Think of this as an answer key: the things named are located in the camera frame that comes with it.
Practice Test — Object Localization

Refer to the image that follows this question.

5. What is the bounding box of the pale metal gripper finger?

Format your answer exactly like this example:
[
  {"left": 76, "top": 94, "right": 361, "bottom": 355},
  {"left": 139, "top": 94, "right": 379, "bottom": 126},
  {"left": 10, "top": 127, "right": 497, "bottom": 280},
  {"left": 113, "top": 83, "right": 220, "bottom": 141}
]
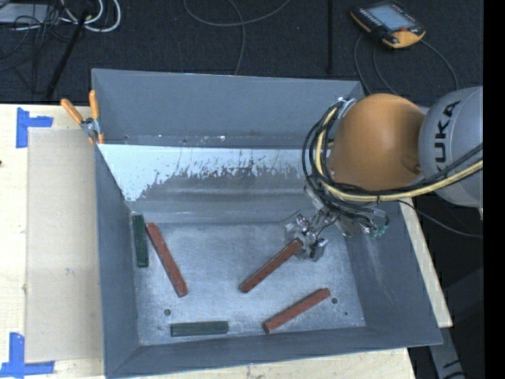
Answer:
[
  {"left": 302, "top": 231, "right": 329, "bottom": 263},
  {"left": 284, "top": 211, "right": 316, "bottom": 249}
]

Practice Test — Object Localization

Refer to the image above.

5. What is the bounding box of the red-brown block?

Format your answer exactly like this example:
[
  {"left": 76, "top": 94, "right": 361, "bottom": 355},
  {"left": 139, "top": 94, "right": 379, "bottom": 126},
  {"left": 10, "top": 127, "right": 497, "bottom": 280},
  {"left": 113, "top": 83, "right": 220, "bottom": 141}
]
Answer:
[
  {"left": 262, "top": 287, "right": 332, "bottom": 335},
  {"left": 145, "top": 222, "right": 190, "bottom": 299},
  {"left": 238, "top": 237, "right": 305, "bottom": 295}
]

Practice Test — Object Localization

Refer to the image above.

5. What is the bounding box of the grey metal bin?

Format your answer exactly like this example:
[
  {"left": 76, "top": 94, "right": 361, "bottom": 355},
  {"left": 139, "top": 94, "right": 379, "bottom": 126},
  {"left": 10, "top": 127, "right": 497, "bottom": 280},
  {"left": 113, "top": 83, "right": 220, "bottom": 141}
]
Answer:
[{"left": 90, "top": 68, "right": 444, "bottom": 379}]

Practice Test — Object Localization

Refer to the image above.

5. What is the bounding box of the dark green flat block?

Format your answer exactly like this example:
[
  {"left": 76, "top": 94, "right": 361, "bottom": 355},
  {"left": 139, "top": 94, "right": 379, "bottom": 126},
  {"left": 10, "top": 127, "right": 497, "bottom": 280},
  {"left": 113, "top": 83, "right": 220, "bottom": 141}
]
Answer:
[
  {"left": 131, "top": 213, "right": 151, "bottom": 268},
  {"left": 170, "top": 320, "right": 230, "bottom": 338}
]

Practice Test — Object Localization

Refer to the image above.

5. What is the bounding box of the pale flat board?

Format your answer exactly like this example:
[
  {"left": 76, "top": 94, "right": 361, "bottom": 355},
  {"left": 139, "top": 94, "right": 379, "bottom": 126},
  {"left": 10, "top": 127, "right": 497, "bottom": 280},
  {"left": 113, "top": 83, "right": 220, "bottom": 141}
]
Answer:
[{"left": 24, "top": 127, "right": 105, "bottom": 365}]

